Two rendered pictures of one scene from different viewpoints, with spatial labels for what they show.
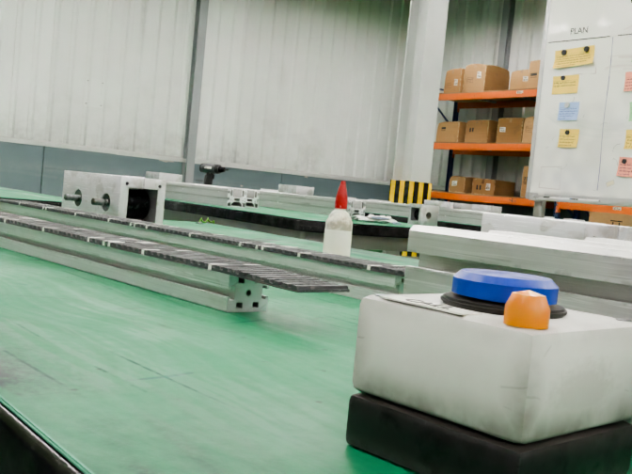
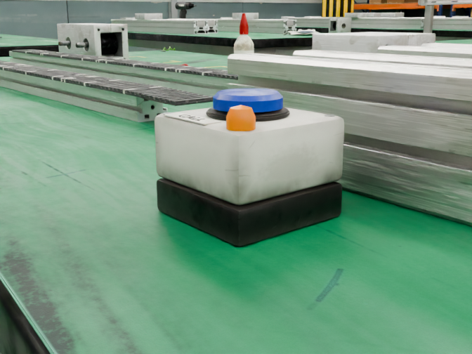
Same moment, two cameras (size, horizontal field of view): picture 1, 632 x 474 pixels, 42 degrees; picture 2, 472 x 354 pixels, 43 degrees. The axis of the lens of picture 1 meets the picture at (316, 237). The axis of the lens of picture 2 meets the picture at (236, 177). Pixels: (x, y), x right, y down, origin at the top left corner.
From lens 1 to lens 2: 0.09 m
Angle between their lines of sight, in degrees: 13
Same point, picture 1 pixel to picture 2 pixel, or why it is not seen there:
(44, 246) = (29, 85)
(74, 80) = not seen: outside the picture
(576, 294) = (324, 96)
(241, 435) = (90, 211)
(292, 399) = (142, 182)
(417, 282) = not seen: hidden behind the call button
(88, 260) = (55, 93)
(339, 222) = (242, 44)
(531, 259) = (298, 73)
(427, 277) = not seen: hidden behind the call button
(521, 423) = (237, 192)
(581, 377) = (286, 158)
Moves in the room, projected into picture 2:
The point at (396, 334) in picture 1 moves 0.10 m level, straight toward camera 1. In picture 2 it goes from (173, 139) to (105, 189)
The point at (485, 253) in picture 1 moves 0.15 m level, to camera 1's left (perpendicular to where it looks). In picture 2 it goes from (272, 71) to (71, 71)
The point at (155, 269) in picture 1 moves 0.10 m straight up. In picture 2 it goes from (94, 95) to (88, 12)
